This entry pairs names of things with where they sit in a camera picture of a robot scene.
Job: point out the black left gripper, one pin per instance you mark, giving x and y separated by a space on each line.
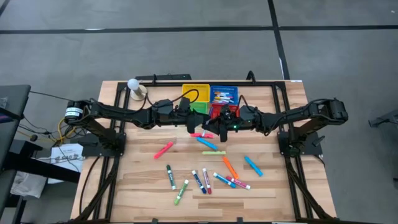
191 123

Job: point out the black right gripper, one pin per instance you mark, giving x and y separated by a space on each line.
233 116

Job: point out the yellow-capped thin marker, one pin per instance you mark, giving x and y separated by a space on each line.
219 99

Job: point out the blue-capped thin marker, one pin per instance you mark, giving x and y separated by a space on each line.
228 99

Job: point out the orange highlighter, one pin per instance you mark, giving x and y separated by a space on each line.
230 167

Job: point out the pink highlighter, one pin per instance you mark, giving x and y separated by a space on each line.
209 136
163 150

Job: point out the light blue highlighter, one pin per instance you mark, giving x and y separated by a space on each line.
206 143
253 166

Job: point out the dark green Expo marker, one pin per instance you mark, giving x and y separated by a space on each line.
171 177

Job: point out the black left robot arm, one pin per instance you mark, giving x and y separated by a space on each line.
124 112

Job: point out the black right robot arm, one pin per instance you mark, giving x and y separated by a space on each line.
295 115

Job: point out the green plastic basket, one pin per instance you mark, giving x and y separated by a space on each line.
200 107

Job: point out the red plastic basket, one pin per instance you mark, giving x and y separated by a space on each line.
216 109

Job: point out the yellow plastic basket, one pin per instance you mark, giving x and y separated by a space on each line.
202 93

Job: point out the yellow-green highlighter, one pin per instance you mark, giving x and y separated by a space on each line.
214 152

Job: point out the blue plastic basket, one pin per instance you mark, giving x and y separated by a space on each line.
235 90

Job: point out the black power strip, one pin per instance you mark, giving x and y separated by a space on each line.
174 76

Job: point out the white bulb brass lamp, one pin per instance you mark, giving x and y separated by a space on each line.
138 92

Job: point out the white paper sheet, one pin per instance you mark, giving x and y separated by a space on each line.
66 158

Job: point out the white crumpled cloth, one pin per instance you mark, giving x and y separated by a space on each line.
28 185

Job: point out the black side desk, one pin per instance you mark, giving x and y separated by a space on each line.
12 102

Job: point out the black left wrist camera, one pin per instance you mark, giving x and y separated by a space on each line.
184 104

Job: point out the black frame clamp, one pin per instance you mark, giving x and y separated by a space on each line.
240 220
250 76
154 221
154 79

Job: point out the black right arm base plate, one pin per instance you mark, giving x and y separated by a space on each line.
312 149

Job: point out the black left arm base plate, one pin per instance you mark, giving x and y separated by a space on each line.
102 152

